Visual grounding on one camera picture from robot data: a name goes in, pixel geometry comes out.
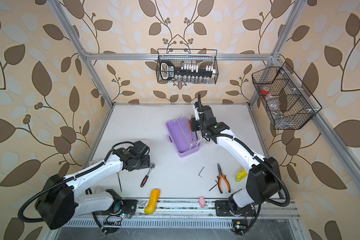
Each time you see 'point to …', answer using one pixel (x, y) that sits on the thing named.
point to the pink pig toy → (202, 201)
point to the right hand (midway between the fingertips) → (193, 121)
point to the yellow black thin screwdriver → (119, 181)
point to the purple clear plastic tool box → (179, 134)
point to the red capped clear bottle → (265, 90)
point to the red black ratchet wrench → (152, 165)
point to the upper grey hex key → (200, 172)
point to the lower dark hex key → (217, 182)
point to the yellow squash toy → (151, 206)
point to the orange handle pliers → (219, 178)
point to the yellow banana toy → (241, 175)
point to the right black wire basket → (289, 103)
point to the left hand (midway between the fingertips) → (146, 162)
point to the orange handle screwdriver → (190, 125)
